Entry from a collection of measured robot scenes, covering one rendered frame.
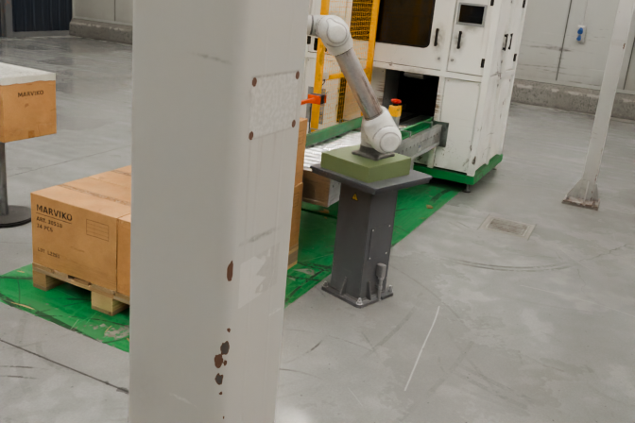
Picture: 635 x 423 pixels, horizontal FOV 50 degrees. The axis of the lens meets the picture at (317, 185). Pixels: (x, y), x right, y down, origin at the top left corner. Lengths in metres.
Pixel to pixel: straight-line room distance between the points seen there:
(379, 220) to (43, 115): 2.29
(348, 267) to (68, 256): 1.52
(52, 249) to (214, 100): 3.30
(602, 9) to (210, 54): 12.10
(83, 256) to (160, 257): 3.04
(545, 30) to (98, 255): 10.20
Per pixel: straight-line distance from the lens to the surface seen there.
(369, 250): 3.81
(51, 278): 3.99
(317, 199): 4.23
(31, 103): 4.66
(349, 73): 3.40
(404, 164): 3.76
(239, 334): 0.67
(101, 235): 3.56
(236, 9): 0.57
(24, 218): 4.99
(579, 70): 12.64
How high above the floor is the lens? 1.73
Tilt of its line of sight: 17 degrees down
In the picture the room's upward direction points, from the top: 5 degrees clockwise
